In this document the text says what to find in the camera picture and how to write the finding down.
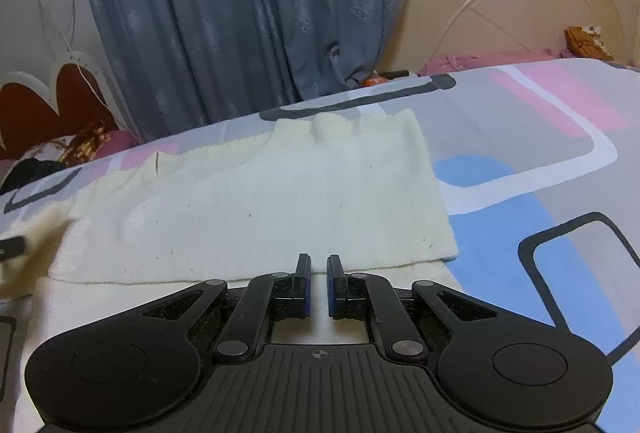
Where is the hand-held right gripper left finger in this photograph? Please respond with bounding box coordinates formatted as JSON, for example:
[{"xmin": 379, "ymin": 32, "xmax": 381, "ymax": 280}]
[{"xmin": 141, "ymin": 253, "xmax": 314, "ymax": 362}]

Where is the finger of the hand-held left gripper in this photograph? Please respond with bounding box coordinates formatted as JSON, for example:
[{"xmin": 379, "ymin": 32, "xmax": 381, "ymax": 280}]
[{"xmin": 0, "ymin": 235, "xmax": 27, "ymax": 262}]

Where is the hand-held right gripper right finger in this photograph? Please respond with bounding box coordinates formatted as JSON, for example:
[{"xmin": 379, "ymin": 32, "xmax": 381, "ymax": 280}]
[{"xmin": 326, "ymin": 254, "xmax": 501, "ymax": 362}]

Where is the cream knit sweater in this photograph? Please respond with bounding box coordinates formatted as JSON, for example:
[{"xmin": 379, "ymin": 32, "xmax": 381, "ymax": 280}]
[{"xmin": 0, "ymin": 108, "xmax": 468, "ymax": 433}]

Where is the brown patterned pillow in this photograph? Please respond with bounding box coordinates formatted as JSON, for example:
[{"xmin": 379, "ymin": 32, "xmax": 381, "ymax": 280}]
[{"xmin": 0, "ymin": 120, "xmax": 115, "ymax": 195}]

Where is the brown flower-shaped headboard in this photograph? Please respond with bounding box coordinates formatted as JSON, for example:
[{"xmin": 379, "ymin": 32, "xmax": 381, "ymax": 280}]
[{"xmin": 0, "ymin": 50, "xmax": 135, "ymax": 162}]

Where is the patterned pastel bedspread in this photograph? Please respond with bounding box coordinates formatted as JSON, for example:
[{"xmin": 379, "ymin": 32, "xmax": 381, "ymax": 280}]
[{"xmin": 0, "ymin": 58, "xmax": 640, "ymax": 419}]

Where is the pink bed sheet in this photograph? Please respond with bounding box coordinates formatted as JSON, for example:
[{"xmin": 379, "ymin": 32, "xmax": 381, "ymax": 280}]
[{"xmin": 417, "ymin": 47, "xmax": 575, "ymax": 77}]

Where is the blue floral curtain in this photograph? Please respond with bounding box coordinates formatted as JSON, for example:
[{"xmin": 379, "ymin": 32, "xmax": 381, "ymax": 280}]
[{"xmin": 70, "ymin": 0, "xmax": 427, "ymax": 145}]

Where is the cream arched headboard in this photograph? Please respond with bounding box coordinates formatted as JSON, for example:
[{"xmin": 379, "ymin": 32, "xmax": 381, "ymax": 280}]
[{"xmin": 379, "ymin": 0, "xmax": 629, "ymax": 76}]

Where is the orange patterned cloth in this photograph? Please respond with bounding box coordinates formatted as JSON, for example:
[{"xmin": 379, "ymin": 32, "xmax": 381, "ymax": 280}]
[{"xmin": 564, "ymin": 25, "xmax": 616, "ymax": 62}]

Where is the white charger cable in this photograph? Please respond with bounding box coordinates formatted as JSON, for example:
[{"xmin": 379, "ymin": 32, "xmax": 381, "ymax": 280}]
[{"xmin": 29, "ymin": 0, "xmax": 117, "ymax": 115}]

